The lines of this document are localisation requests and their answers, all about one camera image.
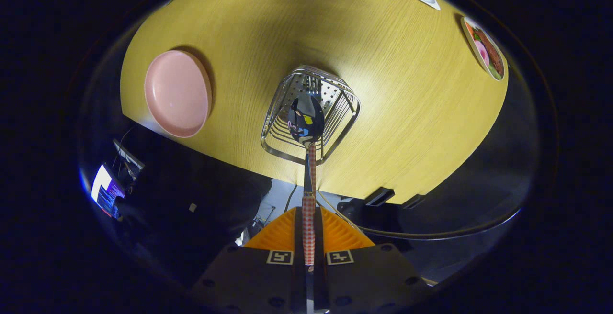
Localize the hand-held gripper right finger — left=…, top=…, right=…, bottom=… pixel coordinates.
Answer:
left=314, top=206, right=431, bottom=314

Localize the black backdrop cloth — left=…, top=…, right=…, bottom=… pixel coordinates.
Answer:
left=397, top=8, right=544, bottom=276

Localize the lit computer screen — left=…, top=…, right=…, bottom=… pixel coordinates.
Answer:
left=91, top=163, right=126, bottom=219

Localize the metal perforated basket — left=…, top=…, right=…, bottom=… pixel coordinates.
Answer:
left=261, top=65, right=361, bottom=166

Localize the pink round plate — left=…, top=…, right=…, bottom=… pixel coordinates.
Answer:
left=144, top=50, right=213, bottom=138

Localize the white cable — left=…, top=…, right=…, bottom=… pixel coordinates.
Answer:
left=315, top=191, right=364, bottom=232

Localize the white plate of food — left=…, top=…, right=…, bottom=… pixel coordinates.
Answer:
left=461, top=16, right=507, bottom=82

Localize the checked handle spoon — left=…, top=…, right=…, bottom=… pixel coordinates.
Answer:
left=287, top=93, right=326, bottom=267

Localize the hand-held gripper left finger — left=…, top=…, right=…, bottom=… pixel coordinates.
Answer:
left=191, top=206, right=306, bottom=314

